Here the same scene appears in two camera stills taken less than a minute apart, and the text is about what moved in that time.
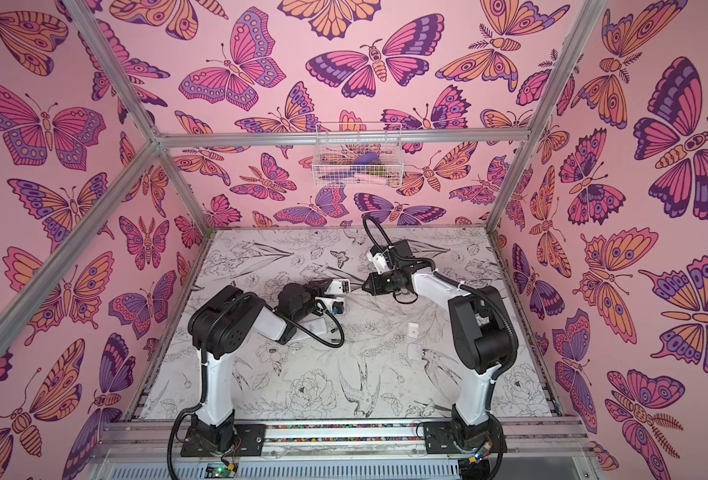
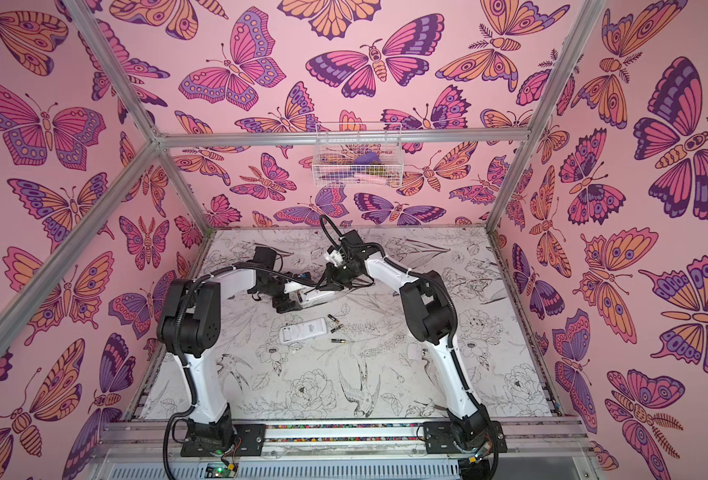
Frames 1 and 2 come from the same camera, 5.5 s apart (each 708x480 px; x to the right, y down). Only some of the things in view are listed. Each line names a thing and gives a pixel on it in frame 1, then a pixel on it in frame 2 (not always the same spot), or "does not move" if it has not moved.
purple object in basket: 367,159 does not move
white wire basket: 363,155 does not move
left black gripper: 315,290 -> 286,304
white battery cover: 414,352 does not move
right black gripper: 375,282 -> 335,275
